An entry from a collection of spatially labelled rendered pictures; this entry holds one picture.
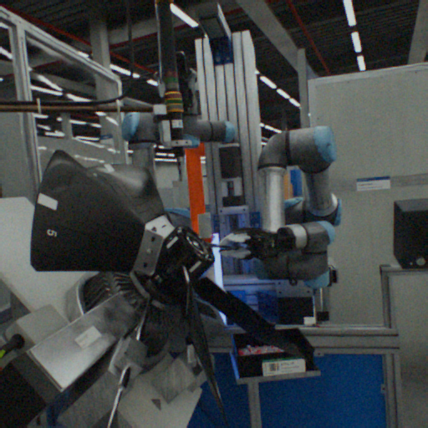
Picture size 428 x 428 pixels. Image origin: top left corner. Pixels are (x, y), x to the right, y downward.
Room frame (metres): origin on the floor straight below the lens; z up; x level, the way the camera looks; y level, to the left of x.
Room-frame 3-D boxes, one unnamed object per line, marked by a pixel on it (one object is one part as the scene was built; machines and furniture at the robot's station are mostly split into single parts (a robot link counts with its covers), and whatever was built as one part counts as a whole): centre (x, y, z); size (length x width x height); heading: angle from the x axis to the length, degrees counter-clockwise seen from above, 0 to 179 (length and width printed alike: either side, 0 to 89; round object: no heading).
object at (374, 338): (1.29, -0.11, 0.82); 0.90 x 0.04 x 0.08; 77
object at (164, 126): (0.96, 0.07, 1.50); 0.09 x 0.07 x 0.10; 112
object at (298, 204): (1.63, -0.34, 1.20); 0.13 x 0.12 x 0.14; 70
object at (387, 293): (1.20, -0.53, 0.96); 0.03 x 0.03 x 0.20; 77
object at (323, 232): (1.15, -0.30, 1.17); 0.11 x 0.08 x 0.09; 114
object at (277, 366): (1.12, -0.14, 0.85); 0.22 x 0.17 x 0.07; 92
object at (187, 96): (1.18, 0.06, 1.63); 0.12 x 0.08 x 0.09; 178
